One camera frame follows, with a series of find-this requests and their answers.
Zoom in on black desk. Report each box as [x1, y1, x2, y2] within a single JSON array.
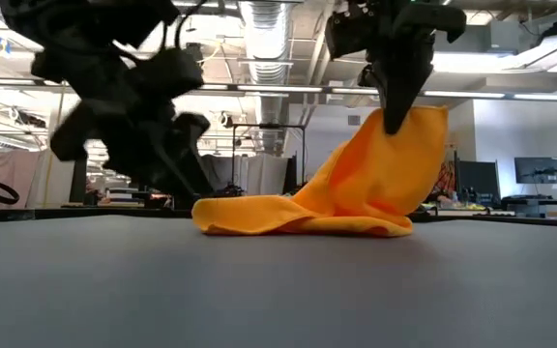
[[500, 194, 557, 218]]

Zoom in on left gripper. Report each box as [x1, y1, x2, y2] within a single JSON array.
[[49, 99, 215, 210]]

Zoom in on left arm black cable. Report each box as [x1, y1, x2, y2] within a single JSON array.
[[161, 0, 210, 49]]

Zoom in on long ceiling light rail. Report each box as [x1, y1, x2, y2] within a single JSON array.
[[0, 75, 557, 103]]

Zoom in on orange microfibre towel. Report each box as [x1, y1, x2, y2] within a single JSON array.
[[191, 104, 450, 239]]

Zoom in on beige curtain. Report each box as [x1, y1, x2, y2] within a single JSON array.
[[0, 149, 74, 210]]

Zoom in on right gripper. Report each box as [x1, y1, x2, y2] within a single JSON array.
[[324, 0, 468, 135]]

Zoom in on silver ventilation duct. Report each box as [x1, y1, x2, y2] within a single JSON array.
[[237, 0, 293, 152]]

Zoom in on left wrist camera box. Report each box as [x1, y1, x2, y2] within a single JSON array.
[[131, 45, 206, 101]]

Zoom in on black metal stand frame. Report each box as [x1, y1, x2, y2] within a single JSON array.
[[231, 123, 308, 197]]

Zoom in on small black monitor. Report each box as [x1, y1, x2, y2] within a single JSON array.
[[513, 157, 557, 185]]

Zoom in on black table frame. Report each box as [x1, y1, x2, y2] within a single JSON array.
[[0, 206, 557, 228]]

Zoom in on large dark monitor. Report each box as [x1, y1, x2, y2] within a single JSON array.
[[454, 160, 501, 207]]

